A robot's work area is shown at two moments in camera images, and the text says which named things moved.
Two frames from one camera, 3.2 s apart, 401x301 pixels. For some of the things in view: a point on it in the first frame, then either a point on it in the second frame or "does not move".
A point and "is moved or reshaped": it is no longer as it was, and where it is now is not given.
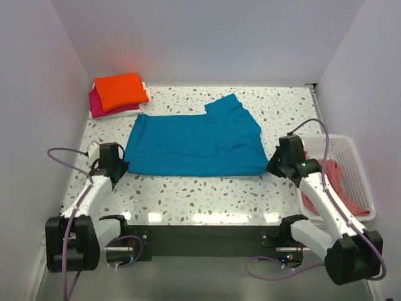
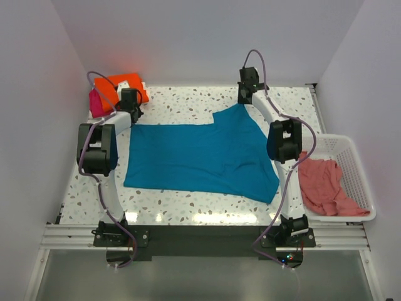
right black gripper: (270, 166) to (240, 100)
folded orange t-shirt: (119, 91) does not move
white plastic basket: (342, 150) does not move
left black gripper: (124, 167) to (139, 111)
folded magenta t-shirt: (96, 110) does not move
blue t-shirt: (225, 142) is moved or reshaped
